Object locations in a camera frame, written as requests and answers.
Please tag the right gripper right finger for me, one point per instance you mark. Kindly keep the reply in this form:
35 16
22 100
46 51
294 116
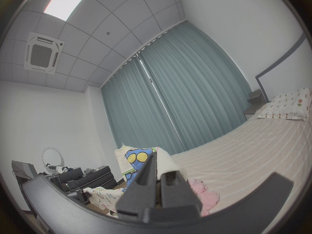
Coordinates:
175 194

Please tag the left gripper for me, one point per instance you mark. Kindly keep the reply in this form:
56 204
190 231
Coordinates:
76 195

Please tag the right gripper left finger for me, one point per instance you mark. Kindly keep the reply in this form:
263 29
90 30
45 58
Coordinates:
143 186

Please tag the white printed pyjama top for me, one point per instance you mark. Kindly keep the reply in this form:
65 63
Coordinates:
136 157

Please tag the black low cabinet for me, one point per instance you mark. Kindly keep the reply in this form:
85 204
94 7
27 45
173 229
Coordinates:
97 177

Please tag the pink garment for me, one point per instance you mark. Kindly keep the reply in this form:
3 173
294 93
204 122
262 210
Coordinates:
204 196

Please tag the bed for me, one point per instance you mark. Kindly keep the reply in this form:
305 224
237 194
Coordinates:
243 150

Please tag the blue-green curtain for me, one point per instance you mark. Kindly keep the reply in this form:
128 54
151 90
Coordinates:
195 86
131 106

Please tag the grey bedside table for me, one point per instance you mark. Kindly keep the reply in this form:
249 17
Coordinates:
256 101

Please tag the white printed pillow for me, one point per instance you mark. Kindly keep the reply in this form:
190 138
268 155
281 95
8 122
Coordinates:
287 103

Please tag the ceiling air conditioner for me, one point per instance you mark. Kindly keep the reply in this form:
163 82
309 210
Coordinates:
43 53

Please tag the ceiling light panel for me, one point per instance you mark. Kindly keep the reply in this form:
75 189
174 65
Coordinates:
64 2

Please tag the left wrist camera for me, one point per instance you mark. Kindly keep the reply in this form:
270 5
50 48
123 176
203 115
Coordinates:
72 184

